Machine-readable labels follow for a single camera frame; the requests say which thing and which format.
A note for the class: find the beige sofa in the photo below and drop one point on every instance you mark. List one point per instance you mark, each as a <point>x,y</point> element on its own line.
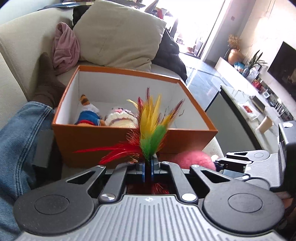
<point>24,39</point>

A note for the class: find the blue jeans leg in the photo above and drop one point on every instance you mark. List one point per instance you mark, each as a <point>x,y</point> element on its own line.
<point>19,139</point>

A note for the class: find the black jacket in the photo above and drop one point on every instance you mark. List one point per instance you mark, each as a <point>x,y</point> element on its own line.
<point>168,53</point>

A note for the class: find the brown sock foot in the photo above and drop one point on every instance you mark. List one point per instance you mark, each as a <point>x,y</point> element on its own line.
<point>49,89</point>

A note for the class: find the pink plush ball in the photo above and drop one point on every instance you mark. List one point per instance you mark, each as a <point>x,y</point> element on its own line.
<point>189,158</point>

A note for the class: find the colourful feather toy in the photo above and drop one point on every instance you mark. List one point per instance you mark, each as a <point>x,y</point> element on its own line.
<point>147,134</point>

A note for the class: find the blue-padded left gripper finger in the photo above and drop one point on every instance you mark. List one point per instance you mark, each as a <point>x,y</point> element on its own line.
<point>115,186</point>

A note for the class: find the black television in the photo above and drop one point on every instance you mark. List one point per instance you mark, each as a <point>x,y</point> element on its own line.
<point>283,68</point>

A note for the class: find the pink cloth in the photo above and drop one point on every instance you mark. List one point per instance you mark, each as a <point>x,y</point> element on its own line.
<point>65,51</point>

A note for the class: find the beige cushion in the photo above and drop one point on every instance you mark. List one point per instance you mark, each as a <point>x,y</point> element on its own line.
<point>120,32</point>

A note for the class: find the green potted plant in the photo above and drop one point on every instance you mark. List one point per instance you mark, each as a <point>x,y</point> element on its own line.
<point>254,61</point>

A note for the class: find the black textured box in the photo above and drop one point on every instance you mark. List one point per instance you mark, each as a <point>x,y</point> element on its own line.
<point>43,149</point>

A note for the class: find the white coffee table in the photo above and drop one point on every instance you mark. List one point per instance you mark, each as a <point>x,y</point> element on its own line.
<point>236,132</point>

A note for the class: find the copper vase with flowers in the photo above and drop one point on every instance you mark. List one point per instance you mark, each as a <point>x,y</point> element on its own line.
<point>235,54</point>

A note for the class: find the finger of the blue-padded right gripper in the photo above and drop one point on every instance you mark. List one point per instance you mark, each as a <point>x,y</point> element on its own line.
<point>184,191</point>

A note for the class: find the orange cardboard box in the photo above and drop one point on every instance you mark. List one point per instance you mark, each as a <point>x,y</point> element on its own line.
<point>111,87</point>

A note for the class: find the crochet bunny doll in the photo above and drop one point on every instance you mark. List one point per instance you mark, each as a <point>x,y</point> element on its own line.
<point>119,117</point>

